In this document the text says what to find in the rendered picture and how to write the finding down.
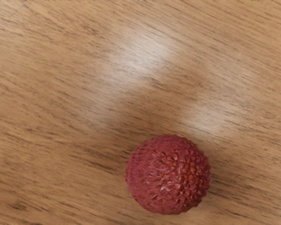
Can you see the red bumpy lychee fruit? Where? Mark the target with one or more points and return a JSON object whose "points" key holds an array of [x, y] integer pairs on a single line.
{"points": [[167, 175]]}

